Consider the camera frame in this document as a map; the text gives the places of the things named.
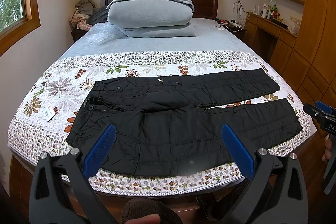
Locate wooden framed side window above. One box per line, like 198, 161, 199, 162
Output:
0, 0, 42, 57

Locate person's left hand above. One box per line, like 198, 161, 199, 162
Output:
125, 214, 161, 224

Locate light blue bed sheet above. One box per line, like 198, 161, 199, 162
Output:
60, 18, 253, 59

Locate folded grey duvet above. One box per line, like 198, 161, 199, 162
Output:
106, 0, 195, 38

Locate clear bubble wrap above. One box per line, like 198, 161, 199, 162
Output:
85, 23, 124, 45

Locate floral patterned quilt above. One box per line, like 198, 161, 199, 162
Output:
8, 51, 316, 197

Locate wooden desk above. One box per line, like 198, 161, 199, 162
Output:
243, 14, 297, 74

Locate wooden wardrobe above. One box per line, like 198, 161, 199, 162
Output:
281, 0, 335, 107

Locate person's right hand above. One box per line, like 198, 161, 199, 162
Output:
322, 136, 333, 162

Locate pile of clothes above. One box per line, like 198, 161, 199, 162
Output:
70, 0, 97, 31

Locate black quilted pants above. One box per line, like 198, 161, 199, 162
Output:
67, 69, 302, 176

